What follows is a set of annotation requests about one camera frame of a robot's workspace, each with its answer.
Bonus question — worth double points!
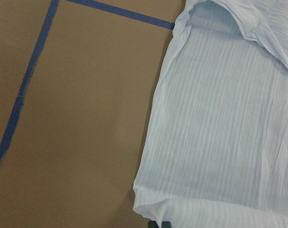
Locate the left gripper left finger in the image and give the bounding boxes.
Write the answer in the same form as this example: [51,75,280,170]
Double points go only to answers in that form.
[147,221,158,228]

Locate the light blue button-up shirt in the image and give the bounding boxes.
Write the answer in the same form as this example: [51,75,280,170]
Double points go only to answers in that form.
[133,0,288,228]

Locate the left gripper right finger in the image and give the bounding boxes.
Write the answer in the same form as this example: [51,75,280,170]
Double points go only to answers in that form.
[161,221,170,228]

